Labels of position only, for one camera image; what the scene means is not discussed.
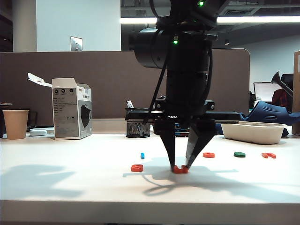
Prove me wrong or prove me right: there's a beige pulp tray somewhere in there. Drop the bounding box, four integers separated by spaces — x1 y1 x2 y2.
220 121 287 145

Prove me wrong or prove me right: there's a black mesh pen holder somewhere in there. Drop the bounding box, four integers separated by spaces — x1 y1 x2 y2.
126 120 151 138

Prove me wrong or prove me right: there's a black office chair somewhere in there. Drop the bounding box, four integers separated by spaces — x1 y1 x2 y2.
280 73 293 90

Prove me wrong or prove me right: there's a white grey face mask box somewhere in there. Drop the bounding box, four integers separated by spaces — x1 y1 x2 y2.
27 72 92 141

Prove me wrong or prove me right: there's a brown paper cup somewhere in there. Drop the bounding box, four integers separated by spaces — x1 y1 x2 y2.
2 109 30 140

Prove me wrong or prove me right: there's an orange letter u magnet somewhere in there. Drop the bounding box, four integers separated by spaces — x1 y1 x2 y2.
172 165 189 174

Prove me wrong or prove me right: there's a blue cloth bundle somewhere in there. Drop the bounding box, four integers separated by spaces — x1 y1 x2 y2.
245 100 300 138

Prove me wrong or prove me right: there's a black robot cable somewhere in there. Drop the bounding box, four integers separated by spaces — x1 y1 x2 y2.
142 0 173 127

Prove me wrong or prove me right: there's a brown desk partition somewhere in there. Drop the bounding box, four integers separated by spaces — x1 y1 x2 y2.
0 48 250 134

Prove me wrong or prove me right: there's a brown cardboard box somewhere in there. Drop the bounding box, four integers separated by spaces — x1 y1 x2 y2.
291 50 300 135

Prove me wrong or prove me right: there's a metal wall switch plate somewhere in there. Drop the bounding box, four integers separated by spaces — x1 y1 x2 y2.
70 36 83 52

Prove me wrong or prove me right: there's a computer monitor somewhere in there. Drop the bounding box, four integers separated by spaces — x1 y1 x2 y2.
254 82 282 102

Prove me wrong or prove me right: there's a white ceiling light strip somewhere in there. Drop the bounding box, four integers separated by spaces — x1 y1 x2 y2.
120 15 300 24

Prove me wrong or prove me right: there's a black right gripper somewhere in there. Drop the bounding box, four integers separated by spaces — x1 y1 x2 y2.
125 69 241 170

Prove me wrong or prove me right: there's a black funnel-shaped object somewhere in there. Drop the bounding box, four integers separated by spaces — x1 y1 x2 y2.
271 71 293 98

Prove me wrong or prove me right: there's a red garment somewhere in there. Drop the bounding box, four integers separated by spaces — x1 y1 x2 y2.
271 88 293 109

